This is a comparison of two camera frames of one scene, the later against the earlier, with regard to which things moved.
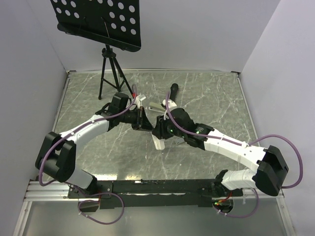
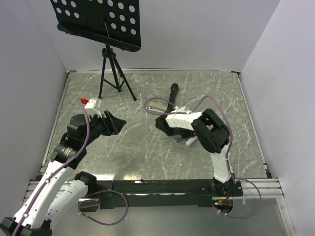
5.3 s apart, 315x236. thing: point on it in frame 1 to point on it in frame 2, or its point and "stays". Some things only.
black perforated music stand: (116, 22) stays
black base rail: (147, 193) stays
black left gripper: (141, 122) to (112, 125)
